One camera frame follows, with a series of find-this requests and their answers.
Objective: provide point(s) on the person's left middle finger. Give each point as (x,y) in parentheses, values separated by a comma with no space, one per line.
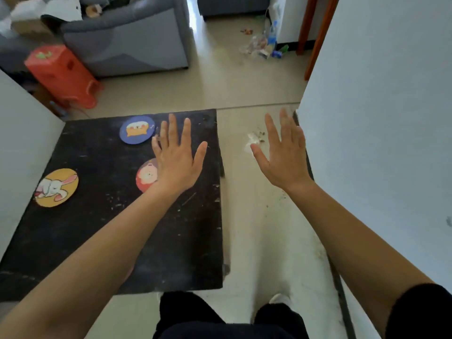
(173,130)

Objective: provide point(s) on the white crumpled plastic sheet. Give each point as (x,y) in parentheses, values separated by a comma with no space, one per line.
(53,8)

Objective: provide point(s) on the person's left thumb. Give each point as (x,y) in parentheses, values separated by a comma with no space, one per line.
(200,156)

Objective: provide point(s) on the brown cardboard box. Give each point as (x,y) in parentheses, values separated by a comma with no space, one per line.
(31,29)

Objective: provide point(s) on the pile of clear plastic litter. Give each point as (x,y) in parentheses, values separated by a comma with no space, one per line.
(255,45)

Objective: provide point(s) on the person's right forearm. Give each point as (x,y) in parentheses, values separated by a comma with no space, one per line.
(353,247)

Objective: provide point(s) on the black sleeve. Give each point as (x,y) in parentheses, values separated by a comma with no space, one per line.
(423,314)

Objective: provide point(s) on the person's right hand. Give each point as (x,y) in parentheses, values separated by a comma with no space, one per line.
(286,165)

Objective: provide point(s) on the person's left little finger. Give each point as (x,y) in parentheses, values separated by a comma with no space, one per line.
(156,145)

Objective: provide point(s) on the black trousers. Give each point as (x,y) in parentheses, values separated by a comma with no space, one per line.
(197,319)

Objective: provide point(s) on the blue round cake picture card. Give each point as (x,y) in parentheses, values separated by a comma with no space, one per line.
(137,129)

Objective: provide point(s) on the person's right middle finger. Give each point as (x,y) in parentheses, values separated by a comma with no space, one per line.
(285,125)

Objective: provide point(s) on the person's left forearm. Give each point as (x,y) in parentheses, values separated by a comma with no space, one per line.
(91,261)

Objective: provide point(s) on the green plastic wrapper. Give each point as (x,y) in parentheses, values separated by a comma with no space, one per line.
(280,52)

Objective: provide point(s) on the small orange floor scrap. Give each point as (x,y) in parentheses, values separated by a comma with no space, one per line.
(247,31)

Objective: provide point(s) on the white shoe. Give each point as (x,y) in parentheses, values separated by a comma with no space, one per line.
(280,299)

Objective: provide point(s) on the brown wooden door frame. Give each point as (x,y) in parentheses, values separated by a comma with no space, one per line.
(317,35)

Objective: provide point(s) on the dark grey sofa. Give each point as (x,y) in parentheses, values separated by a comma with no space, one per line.
(233,5)

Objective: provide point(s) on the red round animal picture card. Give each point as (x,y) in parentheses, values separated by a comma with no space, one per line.
(146,176)

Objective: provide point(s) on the small brown toy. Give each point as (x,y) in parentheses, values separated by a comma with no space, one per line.
(93,10)

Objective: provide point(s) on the orange plastic stool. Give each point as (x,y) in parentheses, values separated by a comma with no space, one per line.
(61,72)

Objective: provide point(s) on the white crumpled paper scrap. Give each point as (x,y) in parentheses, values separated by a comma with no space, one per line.
(253,140)

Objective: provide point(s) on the light grey sofa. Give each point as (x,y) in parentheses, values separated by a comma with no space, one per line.
(130,38)

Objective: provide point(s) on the yellow round rabbit picture card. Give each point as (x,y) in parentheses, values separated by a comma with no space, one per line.
(56,187)

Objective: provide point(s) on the person's left hand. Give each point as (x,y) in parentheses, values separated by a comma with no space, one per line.
(176,165)

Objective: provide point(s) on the person's right little finger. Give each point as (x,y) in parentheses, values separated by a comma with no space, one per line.
(302,139)

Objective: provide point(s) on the clear plastic bottle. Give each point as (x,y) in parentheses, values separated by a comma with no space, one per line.
(272,33)

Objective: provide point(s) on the person's right thumb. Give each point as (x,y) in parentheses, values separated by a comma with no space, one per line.
(259,157)

